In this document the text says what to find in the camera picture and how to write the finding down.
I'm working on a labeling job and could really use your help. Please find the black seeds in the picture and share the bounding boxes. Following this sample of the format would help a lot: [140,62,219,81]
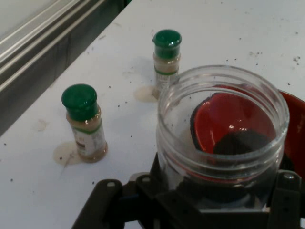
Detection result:
[213,130,272,156]

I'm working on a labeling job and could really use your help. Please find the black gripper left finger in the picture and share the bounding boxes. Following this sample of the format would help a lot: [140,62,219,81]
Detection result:
[71,173,201,229]

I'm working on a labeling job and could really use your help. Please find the red bowl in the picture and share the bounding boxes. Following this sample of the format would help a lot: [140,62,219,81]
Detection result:
[274,88,305,182]

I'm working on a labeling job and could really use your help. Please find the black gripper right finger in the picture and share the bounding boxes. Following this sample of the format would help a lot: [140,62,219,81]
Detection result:
[266,169,305,229]

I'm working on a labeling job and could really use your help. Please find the aluminium wall rail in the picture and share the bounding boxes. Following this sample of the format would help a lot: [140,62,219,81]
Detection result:
[0,0,105,94]

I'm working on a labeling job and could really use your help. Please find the green-capped spice bottle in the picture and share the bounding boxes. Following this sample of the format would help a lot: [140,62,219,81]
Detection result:
[152,29,182,100]
[61,83,108,164]

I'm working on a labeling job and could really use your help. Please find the clear plastic jar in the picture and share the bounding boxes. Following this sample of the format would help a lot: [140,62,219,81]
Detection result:
[156,64,290,213]

